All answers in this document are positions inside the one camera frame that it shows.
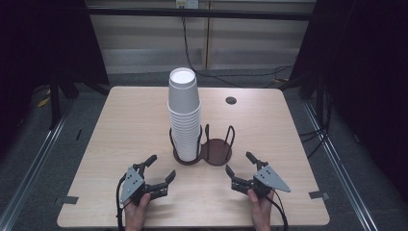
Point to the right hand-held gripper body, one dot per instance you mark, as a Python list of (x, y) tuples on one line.
[(269, 179)]

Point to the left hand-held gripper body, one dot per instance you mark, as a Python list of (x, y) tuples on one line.
[(131, 186)]

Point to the stack of white cups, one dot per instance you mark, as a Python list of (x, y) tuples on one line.
[(185, 134)]

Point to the person's left hand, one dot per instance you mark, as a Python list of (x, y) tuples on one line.
[(134, 215)]

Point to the person's right hand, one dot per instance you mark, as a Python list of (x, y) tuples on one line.
[(261, 211)]

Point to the grey tape strip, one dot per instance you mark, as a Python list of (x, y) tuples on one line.
[(67, 200), (319, 195)]

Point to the small black tape strip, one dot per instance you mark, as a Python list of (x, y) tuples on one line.
[(79, 134)]

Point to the black metal stand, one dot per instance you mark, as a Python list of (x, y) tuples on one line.
[(54, 102)]

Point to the yellow tape strip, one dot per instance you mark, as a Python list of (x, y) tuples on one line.
[(44, 102)]

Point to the dark curtain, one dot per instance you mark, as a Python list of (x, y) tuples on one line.
[(365, 80), (38, 48)]

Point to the black horizontal bar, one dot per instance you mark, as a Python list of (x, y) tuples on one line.
[(198, 13)]

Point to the metal floor rail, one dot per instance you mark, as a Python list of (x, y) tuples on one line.
[(35, 166), (340, 170)]

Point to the white wall outlet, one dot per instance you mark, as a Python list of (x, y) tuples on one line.
[(187, 4)]

